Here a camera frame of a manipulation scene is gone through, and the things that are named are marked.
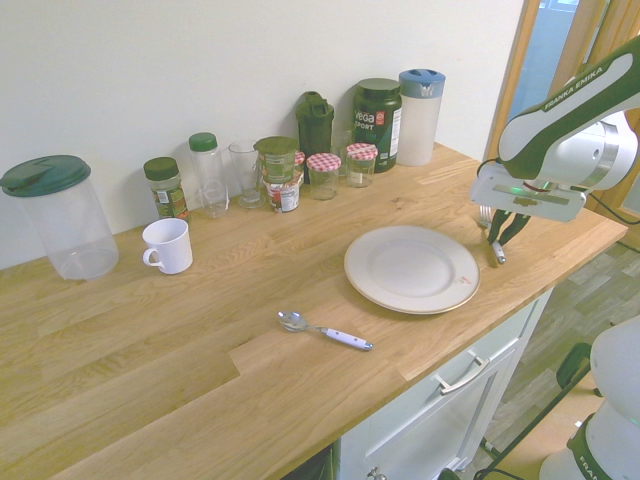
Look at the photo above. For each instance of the spice jar with green lid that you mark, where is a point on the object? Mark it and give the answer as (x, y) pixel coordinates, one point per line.
(165, 192)

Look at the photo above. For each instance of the pale green kitchen cabinet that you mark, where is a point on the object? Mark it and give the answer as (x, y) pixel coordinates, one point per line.
(430, 415)

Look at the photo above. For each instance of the large clear container green lid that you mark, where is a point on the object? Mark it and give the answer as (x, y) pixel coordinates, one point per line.
(65, 225)

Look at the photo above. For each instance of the dark green Vega protein tub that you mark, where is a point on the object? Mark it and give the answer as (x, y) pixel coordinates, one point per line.
(377, 125)

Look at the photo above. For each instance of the dark green shaker bottle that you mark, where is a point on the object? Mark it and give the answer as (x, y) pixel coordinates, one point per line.
(315, 125)

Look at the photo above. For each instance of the green lidded paper tub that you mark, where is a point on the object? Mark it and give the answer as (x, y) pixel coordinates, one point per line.
(275, 160)

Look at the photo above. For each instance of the glass jar red checked lid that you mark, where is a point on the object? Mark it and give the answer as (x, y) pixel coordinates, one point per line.
(323, 175)
(360, 167)
(300, 160)

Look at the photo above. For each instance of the white pitcher with blue lid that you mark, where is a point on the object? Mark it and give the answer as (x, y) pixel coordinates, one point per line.
(419, 125)

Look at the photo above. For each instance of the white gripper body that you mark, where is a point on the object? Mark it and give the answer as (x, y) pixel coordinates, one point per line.
(505, 192)

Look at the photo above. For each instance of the metal cabinet knob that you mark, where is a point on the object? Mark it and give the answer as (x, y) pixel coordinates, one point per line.
(376, 472)

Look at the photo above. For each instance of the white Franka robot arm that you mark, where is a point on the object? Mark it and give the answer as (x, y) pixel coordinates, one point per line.
(555, 120)

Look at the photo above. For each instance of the white mug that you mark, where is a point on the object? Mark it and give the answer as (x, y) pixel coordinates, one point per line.
(172, 250)

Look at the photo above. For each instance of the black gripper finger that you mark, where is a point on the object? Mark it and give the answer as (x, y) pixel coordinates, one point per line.
(515, 226)
(496, 225)

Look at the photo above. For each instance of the white plate with yellow rim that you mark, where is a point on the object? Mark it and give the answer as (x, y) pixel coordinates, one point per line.
(410, 267)

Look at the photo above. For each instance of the black clamp bracket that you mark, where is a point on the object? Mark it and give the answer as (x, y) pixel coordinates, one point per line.
(575, 367)

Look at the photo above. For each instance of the wooden door frame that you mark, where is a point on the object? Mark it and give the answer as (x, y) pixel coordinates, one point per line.
(505, 75)

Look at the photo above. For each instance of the clear bottle with green lid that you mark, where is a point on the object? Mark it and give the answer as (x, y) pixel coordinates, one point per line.
(207, 175)

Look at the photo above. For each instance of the tall clear glass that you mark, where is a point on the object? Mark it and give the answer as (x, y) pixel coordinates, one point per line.
(246, 170)

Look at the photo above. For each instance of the white tub with red label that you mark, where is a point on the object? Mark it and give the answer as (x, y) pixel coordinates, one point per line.
(284, 196)

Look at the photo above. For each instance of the short clear glass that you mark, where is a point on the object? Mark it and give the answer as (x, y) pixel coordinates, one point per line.
(342, 150)

